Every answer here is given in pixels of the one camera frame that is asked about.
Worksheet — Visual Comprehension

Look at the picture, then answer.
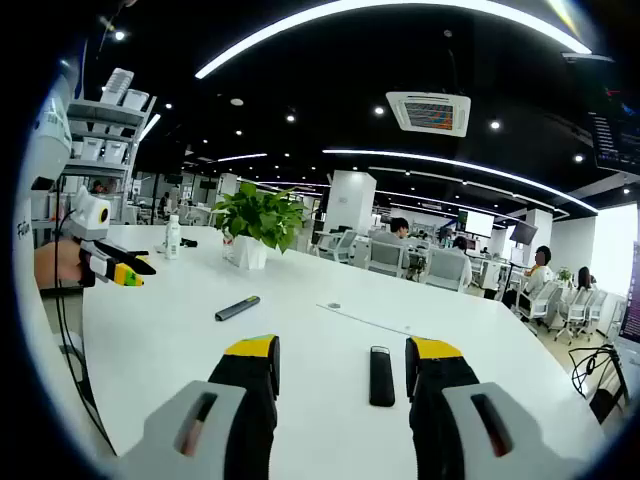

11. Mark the grey metal storage shelf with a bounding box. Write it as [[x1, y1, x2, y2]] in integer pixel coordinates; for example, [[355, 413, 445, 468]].
[[62, 67, 159, 226]]

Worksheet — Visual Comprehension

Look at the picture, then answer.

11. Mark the row of white storage bins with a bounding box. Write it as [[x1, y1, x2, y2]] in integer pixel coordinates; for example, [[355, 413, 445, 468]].
[[74, 67, 151, 164]]

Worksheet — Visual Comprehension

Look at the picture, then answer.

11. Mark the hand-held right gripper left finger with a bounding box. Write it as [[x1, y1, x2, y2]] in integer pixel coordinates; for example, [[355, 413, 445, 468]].
[[117, 333, 282, 480]]

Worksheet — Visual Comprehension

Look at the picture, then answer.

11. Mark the white chest-worn device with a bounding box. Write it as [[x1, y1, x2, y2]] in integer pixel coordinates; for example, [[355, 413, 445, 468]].
[[27, 74, 76, 194]]

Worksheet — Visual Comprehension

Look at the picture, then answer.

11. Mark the white table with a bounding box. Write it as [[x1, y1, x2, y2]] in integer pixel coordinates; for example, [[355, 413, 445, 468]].
[[82, 223, 609, 480]]

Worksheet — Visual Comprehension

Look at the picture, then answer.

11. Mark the tilted black monitor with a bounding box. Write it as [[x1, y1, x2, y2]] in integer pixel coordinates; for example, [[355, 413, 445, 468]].
[[508, 219, 540, 246]]

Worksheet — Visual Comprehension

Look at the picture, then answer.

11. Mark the person's left hand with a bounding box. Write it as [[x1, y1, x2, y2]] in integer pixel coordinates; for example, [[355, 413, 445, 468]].
[[49, 238, 84, 290]]

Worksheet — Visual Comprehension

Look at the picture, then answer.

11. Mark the black remote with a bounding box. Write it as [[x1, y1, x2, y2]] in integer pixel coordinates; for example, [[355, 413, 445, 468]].
[[369, 345, 396, 408]]

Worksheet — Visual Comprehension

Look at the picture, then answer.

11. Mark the long curved ceiling light strip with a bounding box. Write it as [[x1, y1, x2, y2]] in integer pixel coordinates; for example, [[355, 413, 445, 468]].
[[322, 147, 599, 214], [194, 0, 594, 81]]

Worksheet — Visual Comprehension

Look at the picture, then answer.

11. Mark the desktop monitor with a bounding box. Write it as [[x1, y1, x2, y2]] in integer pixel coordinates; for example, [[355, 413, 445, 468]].
[[617, 239, 640, 361]]

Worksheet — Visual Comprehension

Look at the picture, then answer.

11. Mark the dark grey marker pen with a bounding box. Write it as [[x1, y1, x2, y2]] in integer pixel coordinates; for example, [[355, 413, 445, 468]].
[[214, 295, 261, 322]]

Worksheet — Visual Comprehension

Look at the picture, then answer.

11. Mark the black device cable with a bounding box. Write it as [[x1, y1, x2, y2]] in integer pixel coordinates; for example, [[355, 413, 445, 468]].
[[53, 174, 119, 457]]

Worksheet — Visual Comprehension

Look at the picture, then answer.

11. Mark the bright wall display screen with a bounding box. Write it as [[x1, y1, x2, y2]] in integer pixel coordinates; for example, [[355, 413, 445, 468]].
[[464, 209, 496, 239]]

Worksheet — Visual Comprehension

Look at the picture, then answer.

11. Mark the white table cable lid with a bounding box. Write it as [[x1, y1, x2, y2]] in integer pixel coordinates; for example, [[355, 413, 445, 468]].
[[316, 301, 416, 336]]

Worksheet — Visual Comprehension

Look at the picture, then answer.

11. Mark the ceiling air conditioner unit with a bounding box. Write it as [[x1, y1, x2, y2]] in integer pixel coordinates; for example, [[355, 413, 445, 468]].
[[384, 90, 472, 139]]

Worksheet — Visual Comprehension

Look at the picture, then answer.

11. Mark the white plastic bottle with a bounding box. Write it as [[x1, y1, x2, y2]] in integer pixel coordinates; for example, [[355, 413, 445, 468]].
[[164, 214, 182, 261]]

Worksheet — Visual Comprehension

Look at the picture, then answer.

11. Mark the group of white office chairs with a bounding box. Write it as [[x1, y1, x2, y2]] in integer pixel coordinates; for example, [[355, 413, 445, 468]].
[[319, 227, 629, 346]]

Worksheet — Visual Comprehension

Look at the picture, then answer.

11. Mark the black cable bundle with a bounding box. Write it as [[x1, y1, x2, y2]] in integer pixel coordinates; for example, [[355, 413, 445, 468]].
[[568, 344, 629, 426]]

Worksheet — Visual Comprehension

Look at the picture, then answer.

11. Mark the green potted plant white pot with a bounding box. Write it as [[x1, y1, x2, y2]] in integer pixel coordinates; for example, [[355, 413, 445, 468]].
[[210, 182, 314, 271]]

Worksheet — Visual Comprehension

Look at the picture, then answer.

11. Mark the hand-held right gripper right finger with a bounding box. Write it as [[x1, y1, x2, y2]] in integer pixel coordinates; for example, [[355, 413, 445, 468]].
[[404, 336, 581, 480]]

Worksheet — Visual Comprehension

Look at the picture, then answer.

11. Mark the hanging dark display screen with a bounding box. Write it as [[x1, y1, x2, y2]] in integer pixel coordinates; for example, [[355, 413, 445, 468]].
[[587, 84, 640, 174]]

